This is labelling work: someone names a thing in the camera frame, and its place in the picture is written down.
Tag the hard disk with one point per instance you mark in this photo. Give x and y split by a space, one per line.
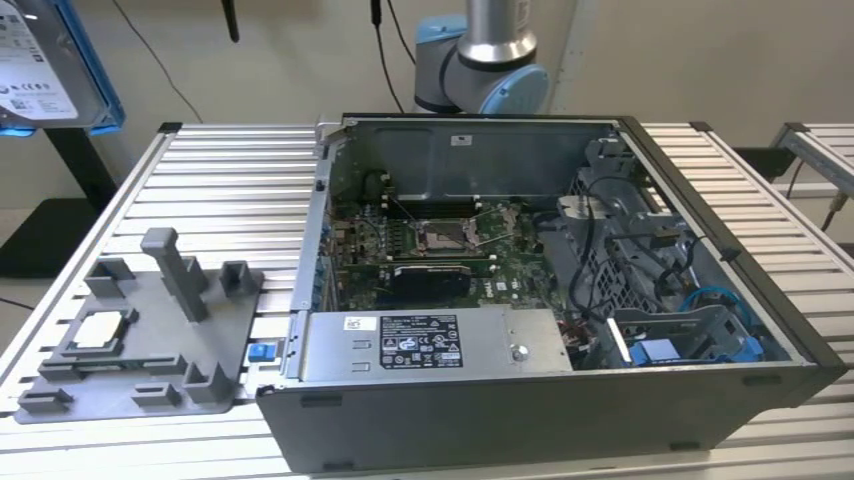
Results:
40 70

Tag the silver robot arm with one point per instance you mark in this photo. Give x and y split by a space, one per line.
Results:
480 60

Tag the grey disk bay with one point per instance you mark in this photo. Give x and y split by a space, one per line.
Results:
694 325

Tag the CPU socket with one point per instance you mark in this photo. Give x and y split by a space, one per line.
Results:
446 236

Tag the thin locking lever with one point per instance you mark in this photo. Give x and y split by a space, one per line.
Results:
404 207

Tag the black RAM slot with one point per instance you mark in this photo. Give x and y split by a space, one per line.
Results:
434 203

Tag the green motherboard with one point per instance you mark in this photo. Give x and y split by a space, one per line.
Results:
507 270

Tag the white case sticker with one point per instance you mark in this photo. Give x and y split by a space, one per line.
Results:
460 140

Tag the silver power supply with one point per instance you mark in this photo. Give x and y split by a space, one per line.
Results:
480 345

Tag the grey metal drive cage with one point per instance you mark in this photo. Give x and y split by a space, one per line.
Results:
627 230

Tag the blue case latch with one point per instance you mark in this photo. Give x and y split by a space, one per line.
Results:
259 352

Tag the open black PC case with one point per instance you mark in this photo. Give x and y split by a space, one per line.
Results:
534 415

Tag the grey parts rack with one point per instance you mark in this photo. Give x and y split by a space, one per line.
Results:
153 330

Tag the black box under table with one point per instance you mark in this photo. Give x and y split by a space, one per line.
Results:
760 162

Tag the silver CPU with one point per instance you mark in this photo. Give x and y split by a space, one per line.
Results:
99 330

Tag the black stand with base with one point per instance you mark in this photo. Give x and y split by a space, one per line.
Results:
73 165

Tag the metal slat side table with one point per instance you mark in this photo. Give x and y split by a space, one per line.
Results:
823 142

